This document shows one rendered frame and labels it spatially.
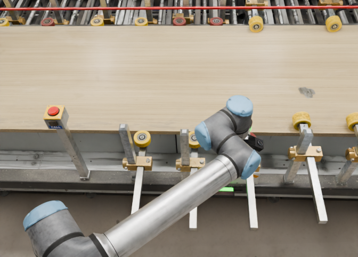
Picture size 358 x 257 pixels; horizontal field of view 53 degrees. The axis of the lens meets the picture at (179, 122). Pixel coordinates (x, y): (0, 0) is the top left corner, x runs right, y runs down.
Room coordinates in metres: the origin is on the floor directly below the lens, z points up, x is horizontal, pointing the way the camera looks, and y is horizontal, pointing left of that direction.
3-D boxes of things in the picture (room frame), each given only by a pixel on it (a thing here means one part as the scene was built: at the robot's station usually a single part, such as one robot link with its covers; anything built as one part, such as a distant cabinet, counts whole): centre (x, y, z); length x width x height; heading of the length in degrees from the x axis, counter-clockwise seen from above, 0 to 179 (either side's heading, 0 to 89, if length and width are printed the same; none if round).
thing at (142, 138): (0.99, 0.18, 0.85); 0.08 x 0.08 x 0.11
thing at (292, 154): (0.82, -0.54, 0.95); 0.13 x 0.06 x 0.05; 85
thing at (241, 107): (0.77, -0.21, 1.32); 0.10 x 0.09 x 0.12; 125
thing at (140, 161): (0.89, 0.21, 0.84); 0.13 x 0.06 x 0.05; 85
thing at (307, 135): (0.82, -0.52, 0.87); 0.03 x 0.03 x 0.48; 85
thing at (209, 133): (0.69, -0.12, 1.32); 0.12 x 0.12 x 0.09; 35
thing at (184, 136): (0.87, -0.02, 0.86); 0.03 x 0.03 x 0.48; 85
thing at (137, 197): (0.79, 0.20, 0.83); 0.43 x 0.03 x 0.04; 175
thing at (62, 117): (0.91, 0.49, 1.18); 0.07 x 0.07 x 0.08; 85
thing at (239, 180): (0.82, -0.24, 0.75); 0.26 x 0.01 x 0.10; 85
